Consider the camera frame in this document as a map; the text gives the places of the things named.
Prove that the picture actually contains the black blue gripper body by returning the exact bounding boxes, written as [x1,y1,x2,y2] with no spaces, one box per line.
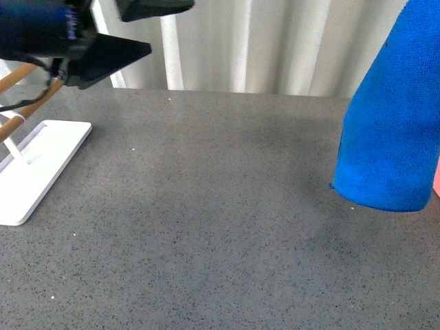
[0,0,100,87]

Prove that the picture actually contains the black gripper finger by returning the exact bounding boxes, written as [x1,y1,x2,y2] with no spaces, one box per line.
[115,0,195,22]
[65,34,152,89]

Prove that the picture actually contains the blue microfiber cloth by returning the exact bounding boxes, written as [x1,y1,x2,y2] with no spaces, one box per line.
[333,1,439,212]

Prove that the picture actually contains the white wooden towel rack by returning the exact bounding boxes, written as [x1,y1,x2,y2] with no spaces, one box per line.
[1,78,92,226]

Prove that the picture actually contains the white pleated curtain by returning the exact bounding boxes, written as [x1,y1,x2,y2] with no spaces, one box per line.
[90,1,405,97]

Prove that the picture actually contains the pink plastic bin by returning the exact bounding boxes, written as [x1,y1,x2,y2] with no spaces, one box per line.
[432,160,440,197]

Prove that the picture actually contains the black cable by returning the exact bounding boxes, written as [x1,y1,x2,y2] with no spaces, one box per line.
[0,57,59,113]

